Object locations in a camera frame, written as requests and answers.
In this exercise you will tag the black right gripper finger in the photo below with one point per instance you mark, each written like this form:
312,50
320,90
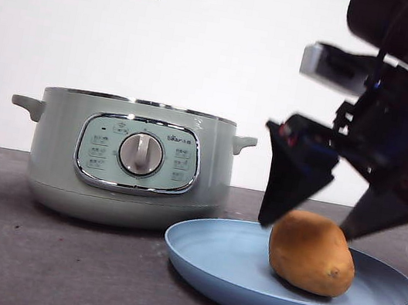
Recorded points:
295,171
390,207

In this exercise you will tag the brown potato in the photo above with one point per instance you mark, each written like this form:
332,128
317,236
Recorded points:
308,252

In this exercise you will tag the blue round plate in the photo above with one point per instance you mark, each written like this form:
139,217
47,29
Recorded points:
216,264

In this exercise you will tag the pale green electric steamer pot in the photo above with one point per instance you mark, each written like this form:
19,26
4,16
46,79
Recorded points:
56,143

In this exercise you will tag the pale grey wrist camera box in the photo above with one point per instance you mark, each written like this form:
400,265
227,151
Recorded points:
328,65

